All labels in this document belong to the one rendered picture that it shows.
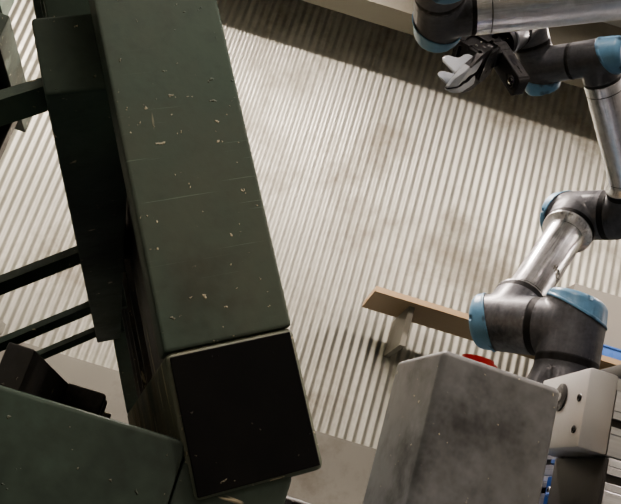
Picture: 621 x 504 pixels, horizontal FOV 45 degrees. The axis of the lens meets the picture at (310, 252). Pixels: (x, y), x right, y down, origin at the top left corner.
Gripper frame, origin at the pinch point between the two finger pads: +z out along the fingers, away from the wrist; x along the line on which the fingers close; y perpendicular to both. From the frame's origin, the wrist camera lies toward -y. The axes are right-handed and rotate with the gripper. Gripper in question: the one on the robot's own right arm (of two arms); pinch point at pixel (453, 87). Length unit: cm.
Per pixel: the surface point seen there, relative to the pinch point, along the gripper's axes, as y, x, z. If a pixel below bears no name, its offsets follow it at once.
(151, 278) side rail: -16, 37, 85
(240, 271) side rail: -20, 36, 79
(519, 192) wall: 41, -253, -255
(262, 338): -26, 34, 81
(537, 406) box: -46, 29, 66
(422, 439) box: -40, 29, 76
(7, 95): 10, 36, 80
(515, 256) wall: 17, -269, -222
